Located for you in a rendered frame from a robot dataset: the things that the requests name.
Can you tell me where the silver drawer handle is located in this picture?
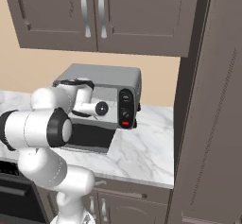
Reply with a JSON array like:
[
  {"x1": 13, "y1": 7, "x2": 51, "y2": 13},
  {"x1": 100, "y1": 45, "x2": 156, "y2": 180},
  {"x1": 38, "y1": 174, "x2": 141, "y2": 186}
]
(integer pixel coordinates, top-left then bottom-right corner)
[{"x1": 94, "y1": 180, "x2": 148, "y2": 200}]

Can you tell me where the grey toaster oven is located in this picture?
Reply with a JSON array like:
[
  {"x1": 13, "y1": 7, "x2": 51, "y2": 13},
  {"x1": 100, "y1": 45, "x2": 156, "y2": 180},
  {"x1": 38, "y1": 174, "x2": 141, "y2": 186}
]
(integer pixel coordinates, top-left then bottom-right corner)
[{"x1": 52, "y1": 62, "x2": 143, "y2": 131}]

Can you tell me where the small silver cupboard handle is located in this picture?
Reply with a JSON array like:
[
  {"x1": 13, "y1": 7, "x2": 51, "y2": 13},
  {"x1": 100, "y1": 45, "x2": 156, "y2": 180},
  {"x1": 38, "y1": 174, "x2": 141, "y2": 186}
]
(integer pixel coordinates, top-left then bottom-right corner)
[
  {"x1": 88, "y1": 196, "x2": 97, "y2": 222},
  {"x1": 100, "y1": 197, "x2": 109, "y2": 223}
]

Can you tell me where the brown wall cupboard door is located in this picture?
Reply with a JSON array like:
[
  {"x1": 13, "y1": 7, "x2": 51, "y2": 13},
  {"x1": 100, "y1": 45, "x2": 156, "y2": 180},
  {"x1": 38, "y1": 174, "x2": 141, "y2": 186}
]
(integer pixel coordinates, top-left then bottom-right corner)
[
  {"x1": 92, "y1": 0, "x2": 201, "y2": 59},
  {"x1": 1, "y1": 0, "x2": 99, "y2": 53}
]

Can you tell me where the black toaster oven timer knob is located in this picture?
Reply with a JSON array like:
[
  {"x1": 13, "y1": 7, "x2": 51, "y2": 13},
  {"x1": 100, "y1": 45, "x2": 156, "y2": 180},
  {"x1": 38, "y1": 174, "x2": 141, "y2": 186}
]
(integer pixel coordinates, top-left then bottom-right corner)
[{"x1": 120, "y1": 107, "x2": 132, "y2": 119}]

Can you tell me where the black toaster oven temperature knob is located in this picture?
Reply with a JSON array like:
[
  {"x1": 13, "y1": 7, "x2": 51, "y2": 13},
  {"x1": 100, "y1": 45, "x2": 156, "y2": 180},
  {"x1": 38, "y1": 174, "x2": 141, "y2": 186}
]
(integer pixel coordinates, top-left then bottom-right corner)
[{"x1": 121, "y1": 92, "x2": 132, "y2": 105}]

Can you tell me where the dark toaster oven door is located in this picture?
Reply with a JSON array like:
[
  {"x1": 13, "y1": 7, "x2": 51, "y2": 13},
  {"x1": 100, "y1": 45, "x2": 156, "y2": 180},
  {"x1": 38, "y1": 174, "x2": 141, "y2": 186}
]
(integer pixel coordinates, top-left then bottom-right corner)
[{"x1": 61, "y1": 122, "x2": 117, "y2": 155}]

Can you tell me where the brown drawer front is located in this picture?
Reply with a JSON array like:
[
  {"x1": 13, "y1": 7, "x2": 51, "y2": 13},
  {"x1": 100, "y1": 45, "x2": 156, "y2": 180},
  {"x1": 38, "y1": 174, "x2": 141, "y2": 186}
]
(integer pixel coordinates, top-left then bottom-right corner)
[{"x1": 93, "y1": 176, "x2": 174, "y2": 205}]

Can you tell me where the silver curved cupboard handle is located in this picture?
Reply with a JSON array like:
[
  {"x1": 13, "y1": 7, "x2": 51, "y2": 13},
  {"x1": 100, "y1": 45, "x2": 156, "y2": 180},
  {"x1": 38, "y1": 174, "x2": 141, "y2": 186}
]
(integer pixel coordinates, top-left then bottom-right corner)
[
  {"x1": 80, "y1": 0, "x2": 93, "y2": 39},
  {"x1": 97, "y1": 0, "x2": 109, "y2": 40}
]

